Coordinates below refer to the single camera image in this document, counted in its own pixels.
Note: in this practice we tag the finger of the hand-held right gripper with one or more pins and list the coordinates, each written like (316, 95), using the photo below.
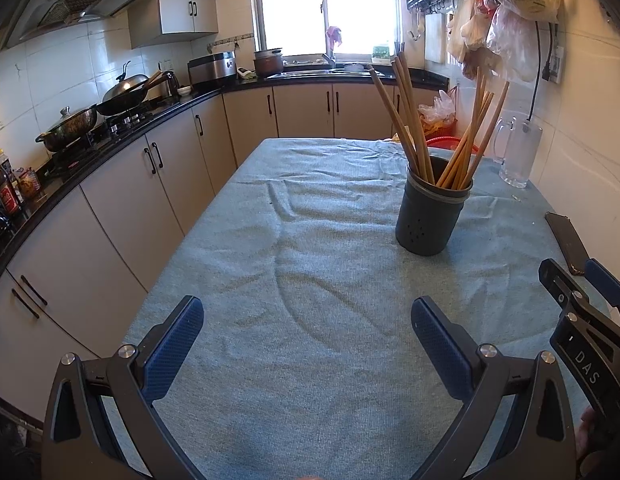
(562, 285)
(605, 280)

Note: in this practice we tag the bunch of wooden chopsticks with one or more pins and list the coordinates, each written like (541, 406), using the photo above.
(414, 125)

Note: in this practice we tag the person's right hand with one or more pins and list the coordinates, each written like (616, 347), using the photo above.
(585, 432)

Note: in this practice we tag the steel kettle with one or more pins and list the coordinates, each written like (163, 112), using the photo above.
(169, 85)

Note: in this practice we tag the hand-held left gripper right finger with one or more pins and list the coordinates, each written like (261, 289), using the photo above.
(440, 350)

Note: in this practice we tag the small green box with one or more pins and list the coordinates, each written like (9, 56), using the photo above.
(382, 52)

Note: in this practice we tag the crumpled plastic bag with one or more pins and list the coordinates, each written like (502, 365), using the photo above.
(437, 107)

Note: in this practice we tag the silver rice cooker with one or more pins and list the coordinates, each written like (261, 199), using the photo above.
(212, 67)

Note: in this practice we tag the kitchen window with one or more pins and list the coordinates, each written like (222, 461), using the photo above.
(330, 5)

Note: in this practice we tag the red plastic basket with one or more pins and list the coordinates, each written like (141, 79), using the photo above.
(445, 140)

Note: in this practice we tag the black wok with lid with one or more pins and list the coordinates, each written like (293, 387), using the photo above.
(124, 92)

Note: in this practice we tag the white wall socket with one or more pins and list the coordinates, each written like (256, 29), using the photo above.
(556, 62)

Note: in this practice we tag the hanging plastic bags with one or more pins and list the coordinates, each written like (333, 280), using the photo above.
(515, 0)

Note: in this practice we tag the beige upper kitchen cabinets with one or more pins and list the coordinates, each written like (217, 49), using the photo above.
(179, 5)

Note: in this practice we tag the brown cooking pot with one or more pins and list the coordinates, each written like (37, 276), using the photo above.
(268, 64)

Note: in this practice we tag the dark grey utensil holder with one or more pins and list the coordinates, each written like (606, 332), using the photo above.
(430, 220)

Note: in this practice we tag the clear glass mug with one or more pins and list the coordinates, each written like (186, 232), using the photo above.
(520, 160)

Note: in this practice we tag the dark sauce bottles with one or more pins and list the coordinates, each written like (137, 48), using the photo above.
(4, 185)

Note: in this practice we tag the blue-grey tablecloth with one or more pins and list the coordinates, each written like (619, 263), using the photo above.
(315, 285)

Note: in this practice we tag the black kitchen countertop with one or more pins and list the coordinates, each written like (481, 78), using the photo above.
(420, 79)

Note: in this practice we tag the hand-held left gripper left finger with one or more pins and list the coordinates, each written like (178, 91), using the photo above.
(172, 350)

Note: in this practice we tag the gas stove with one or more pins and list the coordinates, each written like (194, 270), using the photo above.
(124, 122)

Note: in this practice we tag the faucet with pink cloth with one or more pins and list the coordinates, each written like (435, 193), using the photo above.
(334, 40)

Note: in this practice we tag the black smartphone in clear case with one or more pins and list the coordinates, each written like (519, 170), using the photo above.
(567, 242)

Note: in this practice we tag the beige kitchen cabinets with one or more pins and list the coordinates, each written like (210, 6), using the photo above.
(179, 5)
(124, 200)

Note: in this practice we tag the white cutting board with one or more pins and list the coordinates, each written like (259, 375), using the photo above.
(435, 37)

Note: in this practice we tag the silver lidded pot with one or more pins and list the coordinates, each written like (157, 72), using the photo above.
(69, 127)

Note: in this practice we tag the beige lower kitchen cabinets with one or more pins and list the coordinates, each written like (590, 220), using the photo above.
(124, 200)

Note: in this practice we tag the range hood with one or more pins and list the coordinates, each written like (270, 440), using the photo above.
(79, 0)

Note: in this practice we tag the small red patterned jar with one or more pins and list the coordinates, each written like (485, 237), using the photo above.
(28, 182)

